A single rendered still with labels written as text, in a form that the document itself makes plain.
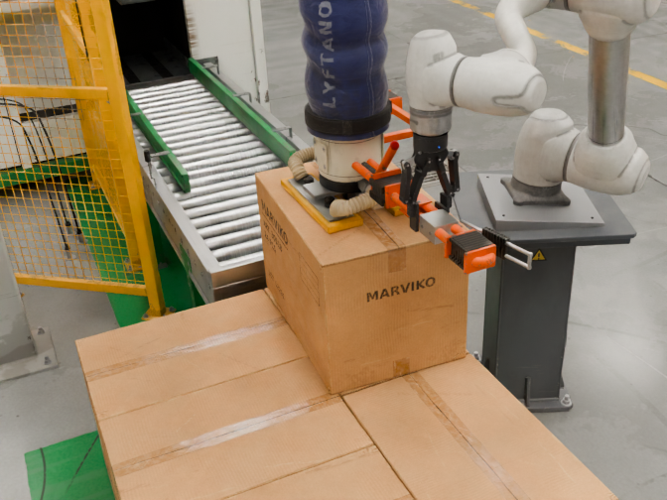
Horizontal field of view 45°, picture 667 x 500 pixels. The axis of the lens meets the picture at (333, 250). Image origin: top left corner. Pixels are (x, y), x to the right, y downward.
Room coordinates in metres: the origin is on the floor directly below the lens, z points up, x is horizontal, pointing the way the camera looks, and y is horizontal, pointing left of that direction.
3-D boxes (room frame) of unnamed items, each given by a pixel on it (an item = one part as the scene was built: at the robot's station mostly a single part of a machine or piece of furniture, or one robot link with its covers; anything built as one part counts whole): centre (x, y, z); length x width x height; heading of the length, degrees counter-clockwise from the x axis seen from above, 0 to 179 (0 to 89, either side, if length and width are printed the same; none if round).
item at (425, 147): (1.62, -0.22, 1.23); 0.08 x 0.07 x 0.09; 112
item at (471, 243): (1.45, -0.28, 1.07); 0.08 x 0.07 x 0.05; 23
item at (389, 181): (1.77, -0.15, 1.08); 0.10 x 0.08 x 0.06; 113
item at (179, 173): (3.65, 0.91, 0.60); 1.60 x 0.10 x 0.09; 23
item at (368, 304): (1.99, -0.06, 0.74); 0.60 x 0.40 x 0.40; 19
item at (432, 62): (1.62, -0.23, 1.41); 0.13 x 0.11 x 0.16; 51
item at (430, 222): (1.58, -0.24, 1.07); 0.07 x 0.07 x 0.04; 23
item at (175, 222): (3.30, 0.83, 0.50); 2.31 x 0.05 x 0.19; 23
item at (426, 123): (1.62, -0.22, 1.31); 0.09 x 0.09 x 0.06
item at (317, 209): (1.97, 0.03, 0.97); 0.34 x 0.10 x 0.05; 23
